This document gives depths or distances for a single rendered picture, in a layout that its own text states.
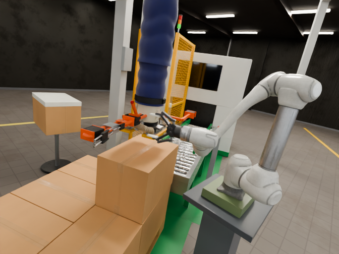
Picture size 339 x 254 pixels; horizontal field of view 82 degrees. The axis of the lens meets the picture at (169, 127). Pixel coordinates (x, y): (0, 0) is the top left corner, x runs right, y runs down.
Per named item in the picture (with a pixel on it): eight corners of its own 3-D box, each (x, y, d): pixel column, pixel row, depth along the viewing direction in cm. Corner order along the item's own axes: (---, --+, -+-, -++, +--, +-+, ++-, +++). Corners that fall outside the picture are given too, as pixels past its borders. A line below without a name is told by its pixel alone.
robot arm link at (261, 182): (252, 189, 134) (281, 210, 115) (234, 190, 127) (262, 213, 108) (294, 76, 117) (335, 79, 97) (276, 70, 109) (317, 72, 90)
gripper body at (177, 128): (181, 127, 110) (165, 123, 113) (178, 141, 113) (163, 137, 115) (184, 124, 117) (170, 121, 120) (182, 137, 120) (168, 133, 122)
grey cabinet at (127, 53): (128, 70, 280) (130, 48, 271) (131, 71, 278) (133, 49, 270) (120, 70, 261) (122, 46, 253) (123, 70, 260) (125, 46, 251)
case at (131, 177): (135, 170, 201) (140, 133, 189) (172, 183, 188) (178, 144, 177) (94, 203, 146) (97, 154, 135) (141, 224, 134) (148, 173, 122)
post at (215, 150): (201, 199, 259) (217, 128, 231) (206, 201, 257) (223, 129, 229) (200, 202, 253) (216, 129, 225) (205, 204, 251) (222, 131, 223)
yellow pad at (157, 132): (159, 126, 167) (160, 120, 165) (170, 128, 164) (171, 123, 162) (140, 136, 135) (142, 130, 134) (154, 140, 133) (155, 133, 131)
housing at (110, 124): (109, 129, 111) (109, 121, 110) (119, 131, 109) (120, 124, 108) (101, 132, 104) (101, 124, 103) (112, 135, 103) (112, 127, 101)
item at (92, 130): (92, 133, 99) (93, 124, 98) (104, 137, 97) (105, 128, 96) (80, 138, 92) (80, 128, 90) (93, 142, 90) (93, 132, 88)
